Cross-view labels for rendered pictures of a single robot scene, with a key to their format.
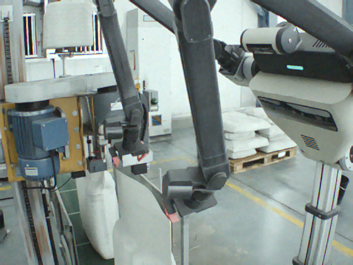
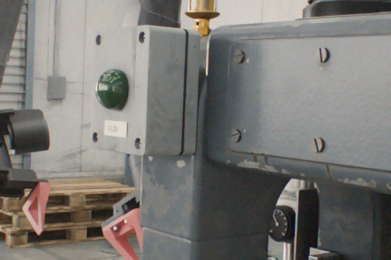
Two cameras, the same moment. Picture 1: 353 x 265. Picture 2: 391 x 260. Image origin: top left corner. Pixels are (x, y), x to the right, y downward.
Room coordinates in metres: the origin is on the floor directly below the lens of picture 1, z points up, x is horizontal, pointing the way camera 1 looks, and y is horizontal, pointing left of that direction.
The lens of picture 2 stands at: (1.97, 0.06, 1.29)
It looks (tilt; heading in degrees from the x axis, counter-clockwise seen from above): 3 degrees down; 170
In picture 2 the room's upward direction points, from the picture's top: 2 degrees clockwise
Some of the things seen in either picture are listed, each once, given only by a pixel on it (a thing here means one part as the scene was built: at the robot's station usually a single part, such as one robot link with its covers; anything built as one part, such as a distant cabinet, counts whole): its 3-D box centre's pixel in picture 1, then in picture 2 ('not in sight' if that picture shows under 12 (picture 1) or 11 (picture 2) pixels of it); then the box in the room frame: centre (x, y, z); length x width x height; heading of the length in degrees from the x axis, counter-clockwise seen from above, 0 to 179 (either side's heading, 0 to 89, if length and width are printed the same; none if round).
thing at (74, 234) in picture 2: not in sight; (57, 225); (-4.67, 0.04, 0.07); 1.20 x 0.82 x 0.14; 116
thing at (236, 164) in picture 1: (247, 151); not in sight; (4.32, -1.01, 0.07); 1.20 x 0.82 x 0.14; 120
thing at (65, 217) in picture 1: (59, 214); not in sight; (1.72, 0.74, 0.54); 1.05 x 0.02 x 0.41; 28
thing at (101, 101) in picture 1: (112, 115); (387, 196); (1.45, 0.30, 1.21); 0.30 x 0.25 x 0.30; 28
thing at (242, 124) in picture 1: (243, 123); not in sight; (3.99, -0.86, 0.56); 0.66 x 0.42 x 0.15; 118
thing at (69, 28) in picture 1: (69, 25); not in sight; (1.11, 0.37, 1.61); 0.17 x 0.17 x 0.17
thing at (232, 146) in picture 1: (242, 141); not in sight; (3.99, -0.85, 0.32); 0.66 x 0.43 x 0.15; 120
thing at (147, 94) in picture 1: (150, 100); (143, 90); (1.42, 0.11, 1.29); 0.08 x 0.05 x 0.09; 28
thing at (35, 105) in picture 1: (32, 103); not in sight; (1.03, 0.49, 1.35); 0.12 x 0.12 x 0.04
